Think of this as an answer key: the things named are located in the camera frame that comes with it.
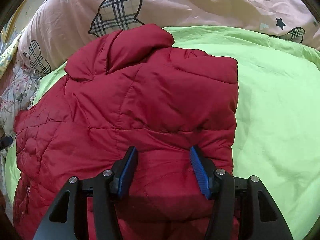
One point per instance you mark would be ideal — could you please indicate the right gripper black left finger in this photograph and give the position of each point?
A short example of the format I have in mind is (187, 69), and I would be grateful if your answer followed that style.
(66, 218)

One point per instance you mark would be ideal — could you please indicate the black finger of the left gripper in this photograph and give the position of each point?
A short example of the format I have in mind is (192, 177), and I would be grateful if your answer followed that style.
(6, 141)

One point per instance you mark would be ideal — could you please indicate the red quilted padded coat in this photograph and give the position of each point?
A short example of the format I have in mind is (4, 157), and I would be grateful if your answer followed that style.
(130, 88)

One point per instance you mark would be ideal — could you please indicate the yellow floral blanket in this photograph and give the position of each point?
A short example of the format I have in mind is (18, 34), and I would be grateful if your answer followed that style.
(10, 53)

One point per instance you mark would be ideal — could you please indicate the floral ruffled pillow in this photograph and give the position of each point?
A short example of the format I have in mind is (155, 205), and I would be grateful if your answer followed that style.
(18, 96)

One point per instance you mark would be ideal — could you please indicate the pink duvet with plaid hearts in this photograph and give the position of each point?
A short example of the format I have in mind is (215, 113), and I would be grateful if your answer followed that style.
(60, 27)

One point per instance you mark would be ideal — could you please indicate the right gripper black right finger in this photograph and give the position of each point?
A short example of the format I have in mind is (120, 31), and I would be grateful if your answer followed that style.
(260, 217)

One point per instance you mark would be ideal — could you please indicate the lime green bed sheet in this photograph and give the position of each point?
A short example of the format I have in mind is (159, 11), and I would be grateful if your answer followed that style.
(277, 115)

